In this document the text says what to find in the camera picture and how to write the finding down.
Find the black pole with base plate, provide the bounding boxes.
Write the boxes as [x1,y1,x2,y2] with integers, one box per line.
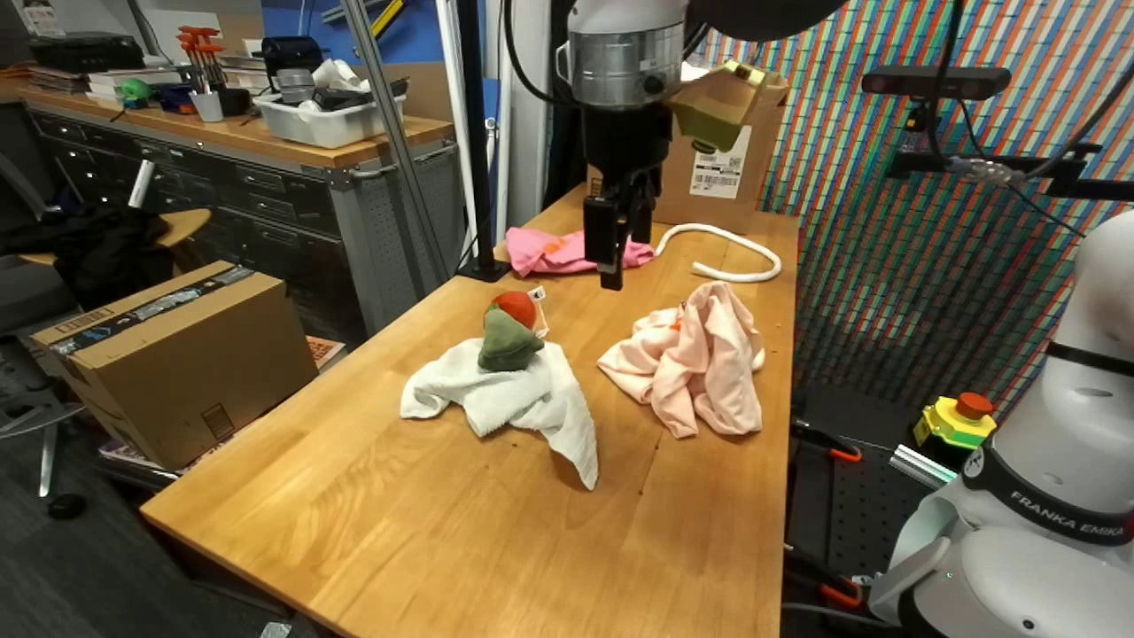
[452,0,508,282]

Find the black cable with metal connector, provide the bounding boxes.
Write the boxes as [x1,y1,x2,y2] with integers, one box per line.
[501,0,575,112]

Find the pink shirt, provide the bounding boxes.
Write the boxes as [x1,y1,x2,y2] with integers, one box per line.
[503,222,654,282]

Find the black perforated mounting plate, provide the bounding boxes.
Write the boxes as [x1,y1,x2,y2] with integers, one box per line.
[783,387,950,638]

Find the silver metal pole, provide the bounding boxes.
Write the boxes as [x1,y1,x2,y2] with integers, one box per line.
[339,0,456,294]

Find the white terry towel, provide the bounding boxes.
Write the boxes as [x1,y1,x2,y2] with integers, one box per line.
[397,334,602,491]

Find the white plastic bin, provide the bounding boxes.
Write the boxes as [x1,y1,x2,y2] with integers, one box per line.
[252,82,411,152]

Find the orange hand tool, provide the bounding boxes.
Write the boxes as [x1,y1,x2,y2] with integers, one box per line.
[174,23,227,66]

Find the wrist camera on tan mount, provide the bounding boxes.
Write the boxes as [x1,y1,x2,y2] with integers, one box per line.
[671,60,770,154]

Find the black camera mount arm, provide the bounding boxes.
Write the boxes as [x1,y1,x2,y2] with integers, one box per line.
[882,92,1134,205]

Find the black stereo camera bar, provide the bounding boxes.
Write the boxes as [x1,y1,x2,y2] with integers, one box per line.
[857,63,1016,102]

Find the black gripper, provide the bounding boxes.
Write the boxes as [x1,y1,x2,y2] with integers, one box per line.
[579,102,678,294]

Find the white rope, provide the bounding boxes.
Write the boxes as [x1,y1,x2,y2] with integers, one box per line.
[653,220,785,285]

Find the brown cardboard box black tape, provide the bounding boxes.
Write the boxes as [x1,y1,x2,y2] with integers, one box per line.
[21,258,324,470]

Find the black bag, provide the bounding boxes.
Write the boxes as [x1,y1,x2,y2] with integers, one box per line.
[47,216,182,313]

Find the yellow red emergency stop button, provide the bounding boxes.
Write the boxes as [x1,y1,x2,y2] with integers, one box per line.
[909,391,1003,454]

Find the workbench with grey drawers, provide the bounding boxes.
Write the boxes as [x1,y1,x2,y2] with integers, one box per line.
[0,66,472,347]

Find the peach shirt with orange print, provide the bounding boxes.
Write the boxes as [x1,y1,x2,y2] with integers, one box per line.
[596,275,770,441]

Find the cardboard box with white label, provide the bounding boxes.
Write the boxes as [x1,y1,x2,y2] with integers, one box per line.
[653,66,794,229]

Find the olive green cloth item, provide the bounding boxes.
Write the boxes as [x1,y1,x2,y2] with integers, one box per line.
[475,305,550,375]

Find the black orange clamp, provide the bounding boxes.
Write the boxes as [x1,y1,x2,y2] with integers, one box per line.
[790,418,863,467]
[783,552,873,616]

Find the small green object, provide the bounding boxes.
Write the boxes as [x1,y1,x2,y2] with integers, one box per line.
[110,74,155,112]

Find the flat black case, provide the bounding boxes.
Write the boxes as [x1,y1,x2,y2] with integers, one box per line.
[29,31,153,74]

